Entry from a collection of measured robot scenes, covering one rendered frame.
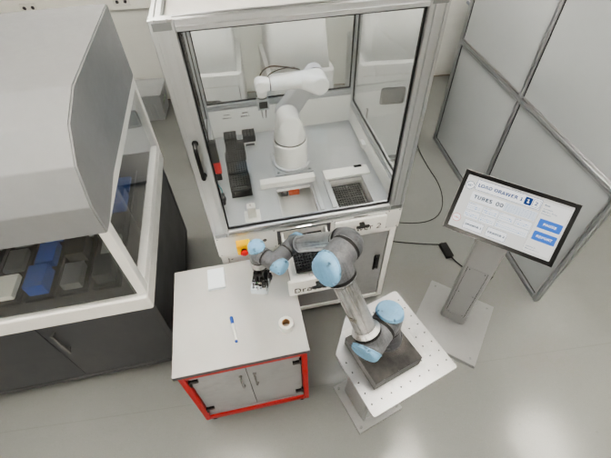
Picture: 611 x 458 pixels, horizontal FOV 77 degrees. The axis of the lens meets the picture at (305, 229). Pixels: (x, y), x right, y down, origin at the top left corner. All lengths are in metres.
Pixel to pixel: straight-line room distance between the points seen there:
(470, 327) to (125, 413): 2.26
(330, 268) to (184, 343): 0.92
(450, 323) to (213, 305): 1.63
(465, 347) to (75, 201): 2.35
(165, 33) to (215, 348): 1.30
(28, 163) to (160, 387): 1.67
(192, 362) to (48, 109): 1.15
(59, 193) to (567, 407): 2.84
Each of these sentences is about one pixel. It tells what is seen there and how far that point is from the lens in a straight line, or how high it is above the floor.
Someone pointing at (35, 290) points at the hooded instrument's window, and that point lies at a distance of 1.99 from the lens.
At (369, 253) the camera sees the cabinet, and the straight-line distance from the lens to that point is 2.39.
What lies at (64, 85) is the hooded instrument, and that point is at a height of 1.78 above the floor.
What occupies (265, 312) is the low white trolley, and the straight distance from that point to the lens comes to 1.93.
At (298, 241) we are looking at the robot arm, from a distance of 1.61.
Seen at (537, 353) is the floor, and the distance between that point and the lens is 3.03.
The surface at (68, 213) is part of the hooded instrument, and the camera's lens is 1.57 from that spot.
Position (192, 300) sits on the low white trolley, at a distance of 2.05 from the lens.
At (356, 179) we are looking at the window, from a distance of 1.91.
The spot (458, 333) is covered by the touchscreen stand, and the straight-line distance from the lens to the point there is 2.84.
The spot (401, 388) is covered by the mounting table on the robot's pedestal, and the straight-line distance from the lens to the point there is 1.80.
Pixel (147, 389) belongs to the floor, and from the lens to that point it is 2.77.
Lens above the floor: 2.43
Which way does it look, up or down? 48 degrees down
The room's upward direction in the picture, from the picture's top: 2 degrees counter-clockwise
